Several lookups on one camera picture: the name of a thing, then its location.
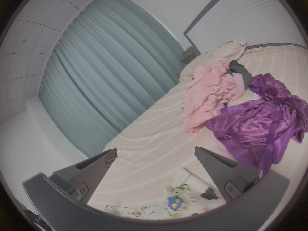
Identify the cream pillow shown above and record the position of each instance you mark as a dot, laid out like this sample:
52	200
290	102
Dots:
216	54

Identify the dark grey garment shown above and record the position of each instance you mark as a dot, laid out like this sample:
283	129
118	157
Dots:
243	74

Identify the pink garment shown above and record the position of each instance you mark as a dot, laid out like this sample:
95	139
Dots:
207	95

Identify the purple satin garment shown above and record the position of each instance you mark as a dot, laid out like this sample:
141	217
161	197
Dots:
252	124

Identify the white printed pyjama top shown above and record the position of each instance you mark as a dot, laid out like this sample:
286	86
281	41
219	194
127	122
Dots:
158	208

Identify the blue-green curtain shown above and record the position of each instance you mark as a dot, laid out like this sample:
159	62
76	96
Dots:
108	68

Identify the bed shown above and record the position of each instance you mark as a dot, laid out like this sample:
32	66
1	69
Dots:
154	133

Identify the grey bedside table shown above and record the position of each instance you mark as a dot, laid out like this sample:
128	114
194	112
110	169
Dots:
189	54

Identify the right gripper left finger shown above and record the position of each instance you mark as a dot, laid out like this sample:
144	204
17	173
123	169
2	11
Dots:
91	174

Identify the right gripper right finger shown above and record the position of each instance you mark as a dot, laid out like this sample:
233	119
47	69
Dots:
226	174

